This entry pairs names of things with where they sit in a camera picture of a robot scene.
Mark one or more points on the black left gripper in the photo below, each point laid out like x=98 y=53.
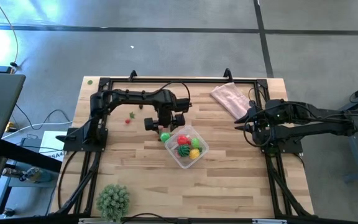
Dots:
x=165 y=109

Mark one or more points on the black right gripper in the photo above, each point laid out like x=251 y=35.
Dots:
x=261 y=119

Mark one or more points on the round green toy fruit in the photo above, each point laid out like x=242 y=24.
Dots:
x=165 y=137

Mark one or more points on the large red toy tomato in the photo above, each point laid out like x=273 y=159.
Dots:
x=182 y=139

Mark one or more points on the small green toy leaf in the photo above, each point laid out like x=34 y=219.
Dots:
x=132 y=114

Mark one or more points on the striped green toy watermelon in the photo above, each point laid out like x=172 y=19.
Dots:
x=183 y=150

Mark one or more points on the light green split toy fruit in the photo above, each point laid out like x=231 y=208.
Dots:
x=195 y=142

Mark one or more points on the yellow toy fruit green stem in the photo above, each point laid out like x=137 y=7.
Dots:
x=194 y=153

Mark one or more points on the clear plastic tupperware container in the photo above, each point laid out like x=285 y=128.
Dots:
x=186 y=163

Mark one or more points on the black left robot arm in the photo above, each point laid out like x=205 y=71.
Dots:
x=129 y=96

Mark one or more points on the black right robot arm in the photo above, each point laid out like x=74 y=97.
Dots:
x=322 y=130

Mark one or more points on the pink folded cloth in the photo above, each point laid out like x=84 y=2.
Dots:
x=232 y=99

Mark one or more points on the black table clamp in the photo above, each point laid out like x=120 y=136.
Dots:
x=132 y=75
x=227 y=74

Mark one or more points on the blue grey metal stand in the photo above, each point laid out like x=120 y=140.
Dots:
x=329 y=116

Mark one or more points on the green artificial plant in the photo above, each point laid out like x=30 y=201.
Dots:
x=113 y=202

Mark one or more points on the white printed sheet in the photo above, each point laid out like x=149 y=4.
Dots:
x=47 y=146

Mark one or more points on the black desk crossbar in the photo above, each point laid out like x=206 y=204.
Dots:
x=26 y=157

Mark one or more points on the grey metal bottle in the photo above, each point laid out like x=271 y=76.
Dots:
x=31 y=174

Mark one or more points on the black metal table frame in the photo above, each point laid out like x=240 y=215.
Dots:
x=197 y=80

